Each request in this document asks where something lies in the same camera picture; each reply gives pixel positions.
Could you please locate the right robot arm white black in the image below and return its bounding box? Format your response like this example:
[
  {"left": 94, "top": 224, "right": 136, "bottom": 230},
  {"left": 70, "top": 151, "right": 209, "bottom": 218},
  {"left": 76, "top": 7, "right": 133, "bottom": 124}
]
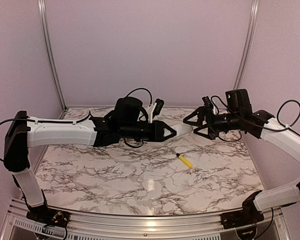
[{"left": 183, "top": 89, "right": 300, "bottom": 229}]

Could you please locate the yellow handled screwdriver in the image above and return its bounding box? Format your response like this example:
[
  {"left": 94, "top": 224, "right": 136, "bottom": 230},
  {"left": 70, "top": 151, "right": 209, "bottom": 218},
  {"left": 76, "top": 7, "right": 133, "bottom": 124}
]
[{"left": 176, "top": 153, "right": 193, "bottom": 169}]

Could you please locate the right aluminium frame post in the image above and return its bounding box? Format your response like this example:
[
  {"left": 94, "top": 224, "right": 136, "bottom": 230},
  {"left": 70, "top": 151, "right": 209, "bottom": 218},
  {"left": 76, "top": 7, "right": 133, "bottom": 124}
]
[{"left": 233, "top": 0, "right": 260, "bottom": 90}]

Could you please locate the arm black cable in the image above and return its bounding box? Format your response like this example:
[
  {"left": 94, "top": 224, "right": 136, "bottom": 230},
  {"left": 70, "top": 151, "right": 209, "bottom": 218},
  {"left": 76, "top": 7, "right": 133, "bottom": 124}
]
[
  {"left": 124, "top": 87, "right": 155, "bottom": 106},
  {"left": 276, "top": 99, "right": 300, "bottom": 130}
]

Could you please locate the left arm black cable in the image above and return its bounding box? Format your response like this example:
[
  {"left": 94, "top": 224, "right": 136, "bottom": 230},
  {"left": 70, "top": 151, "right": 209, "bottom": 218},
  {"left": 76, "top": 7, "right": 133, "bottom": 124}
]
[{"left": 124, "top": 87, "right": 155, "bottom": 106}]

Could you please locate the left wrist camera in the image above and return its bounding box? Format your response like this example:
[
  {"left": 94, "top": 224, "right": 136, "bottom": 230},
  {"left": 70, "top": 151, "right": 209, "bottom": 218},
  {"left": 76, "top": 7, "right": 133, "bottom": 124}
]
[{"left": 146, "top": 98, "right": 165, "bottom": 124}]

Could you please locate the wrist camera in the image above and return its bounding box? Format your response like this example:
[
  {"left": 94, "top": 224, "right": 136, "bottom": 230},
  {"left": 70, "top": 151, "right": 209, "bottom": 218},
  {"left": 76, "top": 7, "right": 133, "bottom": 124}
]
[
  {"left": 202, "top": 96, "right": 220, "bottom": 115},
  {"left": 146, "top": 98, "right": 165, "bottom": 124}
]

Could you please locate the white remote control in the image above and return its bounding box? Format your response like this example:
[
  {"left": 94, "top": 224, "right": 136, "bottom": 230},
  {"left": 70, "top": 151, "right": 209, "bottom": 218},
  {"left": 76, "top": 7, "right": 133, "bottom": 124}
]
[{"left": 172, "top": 123, "right": 193, "bottom": 137}]

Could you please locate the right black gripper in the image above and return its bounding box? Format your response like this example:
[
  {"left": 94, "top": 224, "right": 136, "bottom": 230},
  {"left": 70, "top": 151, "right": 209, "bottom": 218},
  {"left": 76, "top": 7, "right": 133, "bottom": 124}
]
[{"left": 183, "top": 105, "right": 242, "bottom": 140}]

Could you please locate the left aluminium frame post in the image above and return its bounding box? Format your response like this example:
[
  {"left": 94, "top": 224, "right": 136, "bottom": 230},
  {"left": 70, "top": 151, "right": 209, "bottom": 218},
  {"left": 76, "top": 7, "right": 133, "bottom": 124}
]
[{"left": 37, "top": 0, "right": 67, "bottom": 112}]

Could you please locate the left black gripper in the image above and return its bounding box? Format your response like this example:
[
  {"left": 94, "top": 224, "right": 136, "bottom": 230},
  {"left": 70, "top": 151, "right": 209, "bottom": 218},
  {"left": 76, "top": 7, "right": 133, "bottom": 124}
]
[{"left": 120, "top": 119, "right": 177, "bottom": 142}]

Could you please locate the aluminium frame post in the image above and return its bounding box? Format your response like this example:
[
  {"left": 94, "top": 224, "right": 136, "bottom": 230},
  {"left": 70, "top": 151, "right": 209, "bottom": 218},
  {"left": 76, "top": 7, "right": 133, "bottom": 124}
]
[
  {"left": 37, "top": 0, "right": 67, "bottom": 112},
  {"left": 233, "top": 0, "right": 260, "bottom": 90}
]

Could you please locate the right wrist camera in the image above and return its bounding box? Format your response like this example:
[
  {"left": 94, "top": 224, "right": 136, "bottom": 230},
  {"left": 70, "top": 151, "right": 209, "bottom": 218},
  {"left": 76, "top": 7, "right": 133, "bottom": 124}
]
[{"left": 202, "top": 96, "right": 220, "bottom": 115}]

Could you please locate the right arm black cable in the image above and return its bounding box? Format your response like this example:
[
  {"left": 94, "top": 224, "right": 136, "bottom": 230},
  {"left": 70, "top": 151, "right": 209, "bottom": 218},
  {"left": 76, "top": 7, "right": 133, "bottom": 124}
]
[{"left": 276, "top": 99, "right": 300, "bottom": 130}]

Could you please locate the front aluminium rail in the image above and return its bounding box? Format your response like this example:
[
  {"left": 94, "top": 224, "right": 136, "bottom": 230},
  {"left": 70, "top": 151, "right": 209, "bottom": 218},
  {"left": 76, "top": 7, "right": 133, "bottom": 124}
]
[{"left": 0, "top": 200, "right": 291, "bottom": 240}]

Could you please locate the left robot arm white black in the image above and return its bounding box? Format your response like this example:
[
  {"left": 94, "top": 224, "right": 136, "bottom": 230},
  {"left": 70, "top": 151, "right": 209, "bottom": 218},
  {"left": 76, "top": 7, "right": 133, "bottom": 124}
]
[{"left": 0, "top": 96, "right": 178, "bottom": 223}]

